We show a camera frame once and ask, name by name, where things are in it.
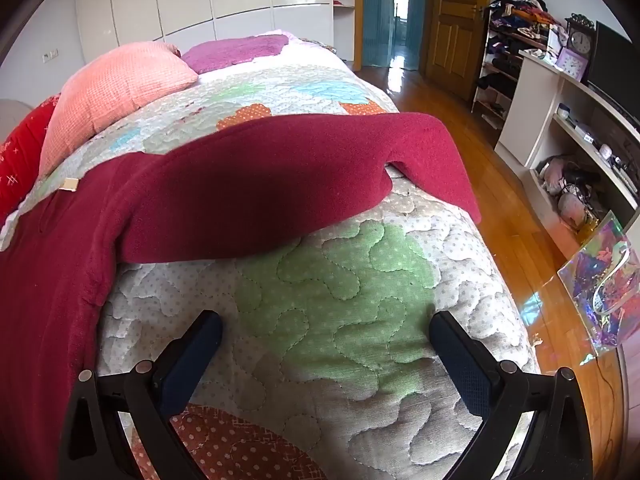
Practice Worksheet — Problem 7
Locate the cluttered dark shelf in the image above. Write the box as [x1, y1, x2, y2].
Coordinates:
[495, 50, 640, 261]

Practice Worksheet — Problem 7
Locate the iridescent transparent bag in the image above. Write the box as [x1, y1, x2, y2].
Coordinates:
[557, 210, 640, 358]

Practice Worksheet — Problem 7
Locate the dark ornate clock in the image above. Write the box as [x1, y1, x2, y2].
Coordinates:
[565, 12, 598, 56]

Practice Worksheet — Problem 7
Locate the pile of clothes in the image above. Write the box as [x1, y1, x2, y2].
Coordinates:
[492, 0, 563, 36]

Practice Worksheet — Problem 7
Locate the pink pillow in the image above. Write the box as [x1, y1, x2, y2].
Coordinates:
[39, 41, 199, 177]

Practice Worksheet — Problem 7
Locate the magenta fuzzy towel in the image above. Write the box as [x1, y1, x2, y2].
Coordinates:
[181, 34, 290, 75]

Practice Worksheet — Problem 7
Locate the wooden door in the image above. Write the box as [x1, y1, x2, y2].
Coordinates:
[425, 0, 493, 103]

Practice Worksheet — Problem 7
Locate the heap of bags and cables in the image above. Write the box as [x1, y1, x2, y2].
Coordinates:
[537, 155, 601, 231]

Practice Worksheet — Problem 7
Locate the shoe rack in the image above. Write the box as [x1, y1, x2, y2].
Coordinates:
[471, 0, 566, 133]

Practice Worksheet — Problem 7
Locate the purple clock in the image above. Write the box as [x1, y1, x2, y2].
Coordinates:
[556, 47, 590, 82]

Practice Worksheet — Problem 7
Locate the teal door curtain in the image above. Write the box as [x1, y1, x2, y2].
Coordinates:
[361, 0, 428, 71]

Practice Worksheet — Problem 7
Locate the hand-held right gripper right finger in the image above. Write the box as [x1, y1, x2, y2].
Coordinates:
[428, 311, 593, 480]

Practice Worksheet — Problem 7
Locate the beige headboard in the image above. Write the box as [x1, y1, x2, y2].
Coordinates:
[0, 99, 33, 143]

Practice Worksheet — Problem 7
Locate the patchwork quilted bedspread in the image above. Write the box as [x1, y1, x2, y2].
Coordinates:
[0, 35, 543, 480]

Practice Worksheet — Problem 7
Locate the black television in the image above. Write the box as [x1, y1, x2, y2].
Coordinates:
[586, 20, 640, 116]

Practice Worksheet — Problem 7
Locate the dark red sweater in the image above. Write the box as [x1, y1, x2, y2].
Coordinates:
[0, 112, 482, 441]

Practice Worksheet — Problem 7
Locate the red floral blanket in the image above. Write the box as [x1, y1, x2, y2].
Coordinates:
[0, 92, 63, 226]

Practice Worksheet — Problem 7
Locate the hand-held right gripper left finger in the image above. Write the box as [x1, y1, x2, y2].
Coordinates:
[59, 310, 223, 480]

